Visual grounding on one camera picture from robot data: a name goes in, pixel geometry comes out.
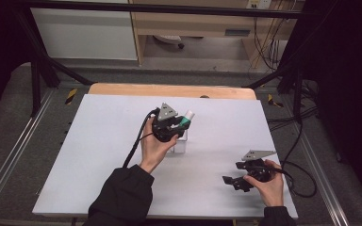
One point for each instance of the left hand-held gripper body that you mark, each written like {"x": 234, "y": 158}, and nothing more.
{"x": 165, "y": 130}

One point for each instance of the wall socket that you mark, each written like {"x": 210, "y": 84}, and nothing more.
{"x": 259, "y": 3}

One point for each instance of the wooden desk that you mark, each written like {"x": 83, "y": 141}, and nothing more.
{"x": 185, "y": 26}

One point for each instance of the black metal frame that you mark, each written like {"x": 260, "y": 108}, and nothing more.
{"x": 169, "y": 8}

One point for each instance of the white tube with green label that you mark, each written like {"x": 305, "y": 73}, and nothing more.
{"x": 189, "y": 115}

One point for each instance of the clear plastic organizer box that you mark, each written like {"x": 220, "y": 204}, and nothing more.
{"x": 180, "y": 146}

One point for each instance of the white cabinet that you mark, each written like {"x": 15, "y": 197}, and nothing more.
{"x": 85, "y": 34}

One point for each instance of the white chair base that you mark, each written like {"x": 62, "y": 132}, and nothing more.
{"x": 169, "y": 38}

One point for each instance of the person's right hand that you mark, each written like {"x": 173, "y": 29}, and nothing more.
{"x": 273, "y": 190}

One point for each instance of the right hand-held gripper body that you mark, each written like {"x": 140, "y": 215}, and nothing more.
{"x": 259, "y": 171}

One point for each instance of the aluminium rail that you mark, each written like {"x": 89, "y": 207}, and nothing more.
{"x": 322, "y": 179}
{"x": 12, "y": 153}

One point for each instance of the person's left hand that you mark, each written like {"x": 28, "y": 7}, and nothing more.
{"x": 152, "y": 150}

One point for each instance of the yellow black tape marker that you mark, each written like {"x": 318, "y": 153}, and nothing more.
{"x": 273, "y": 101}
{"x": 71, "y": 96}

